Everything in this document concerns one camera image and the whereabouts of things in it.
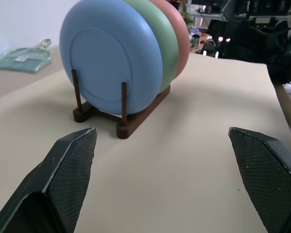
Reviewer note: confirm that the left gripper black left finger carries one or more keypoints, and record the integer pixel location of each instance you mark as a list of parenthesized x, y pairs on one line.
[(63, 182)]

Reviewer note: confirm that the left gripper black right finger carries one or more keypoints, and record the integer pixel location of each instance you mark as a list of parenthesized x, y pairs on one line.
[(269, 182)]

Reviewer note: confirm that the blue plate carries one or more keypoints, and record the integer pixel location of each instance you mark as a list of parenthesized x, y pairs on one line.
[(106, 53)]

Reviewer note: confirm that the green plate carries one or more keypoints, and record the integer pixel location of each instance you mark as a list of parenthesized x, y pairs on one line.
[(168, 60)]

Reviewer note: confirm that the pink red plate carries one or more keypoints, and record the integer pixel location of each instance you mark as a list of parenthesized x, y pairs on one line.
[(183, 48)]

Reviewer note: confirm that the wooden dish rack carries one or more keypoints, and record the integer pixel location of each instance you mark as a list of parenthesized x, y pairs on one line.
[(140, 119)]

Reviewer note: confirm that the clear plastic dustpan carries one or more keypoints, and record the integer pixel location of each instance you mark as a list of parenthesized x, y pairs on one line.
[(19, 60)]

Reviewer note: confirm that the metal cup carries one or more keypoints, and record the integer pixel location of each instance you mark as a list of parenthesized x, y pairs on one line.
[(196, 40)]

